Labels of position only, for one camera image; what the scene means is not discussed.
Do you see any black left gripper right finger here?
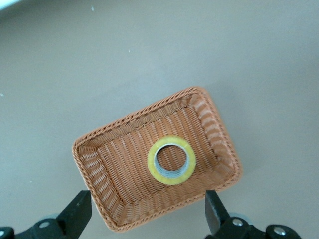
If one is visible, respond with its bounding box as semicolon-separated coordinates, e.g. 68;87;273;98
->
205;190;269;239

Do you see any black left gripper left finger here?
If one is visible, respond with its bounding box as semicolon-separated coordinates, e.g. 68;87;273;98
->
13;190;93;239

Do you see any yellow tape roll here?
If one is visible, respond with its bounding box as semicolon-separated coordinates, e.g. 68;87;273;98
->
147;135;197;186

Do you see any brown wicker basket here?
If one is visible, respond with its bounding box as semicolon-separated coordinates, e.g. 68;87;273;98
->
71;86;244;234

